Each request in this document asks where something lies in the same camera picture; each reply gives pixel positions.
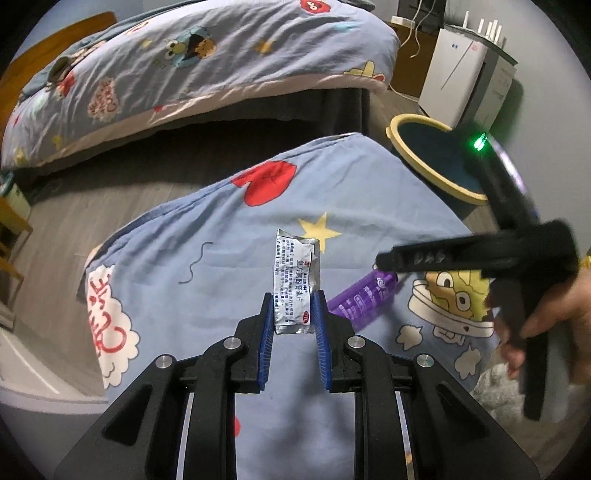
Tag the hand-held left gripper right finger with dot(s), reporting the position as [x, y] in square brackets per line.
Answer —
[323, 341]

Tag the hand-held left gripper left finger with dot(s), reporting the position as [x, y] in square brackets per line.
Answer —
[265, 341]

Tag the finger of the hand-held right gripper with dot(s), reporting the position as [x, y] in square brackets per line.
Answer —
[425, 261]

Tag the purple wrapper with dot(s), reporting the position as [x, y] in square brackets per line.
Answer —
[364, 295]

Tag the silver foil sachet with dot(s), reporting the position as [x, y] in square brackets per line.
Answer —
[293, 277]

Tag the teal bin with yellow rim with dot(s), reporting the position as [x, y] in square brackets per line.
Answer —
[434, 152]

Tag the person's right hand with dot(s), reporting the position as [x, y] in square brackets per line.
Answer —
[568, 323]

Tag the printed blue quilt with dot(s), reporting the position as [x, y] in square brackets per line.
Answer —
[231, 60]
[207, 230]

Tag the white printed cloth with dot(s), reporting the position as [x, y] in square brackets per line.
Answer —
[498, 392]

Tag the white air purifier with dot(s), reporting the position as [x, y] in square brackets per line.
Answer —
[450, 74]

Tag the white router with antennas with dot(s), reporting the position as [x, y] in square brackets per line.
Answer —
[480, 40]

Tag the small white box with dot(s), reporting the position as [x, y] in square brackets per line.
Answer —
[403, 21]

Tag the black monitor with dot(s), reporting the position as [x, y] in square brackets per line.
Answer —
[434, 14]

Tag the wooden nightstand left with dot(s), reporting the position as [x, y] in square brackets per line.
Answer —
[11, 258]

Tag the small dark cloth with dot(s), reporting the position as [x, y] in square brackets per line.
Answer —
[59, 70]

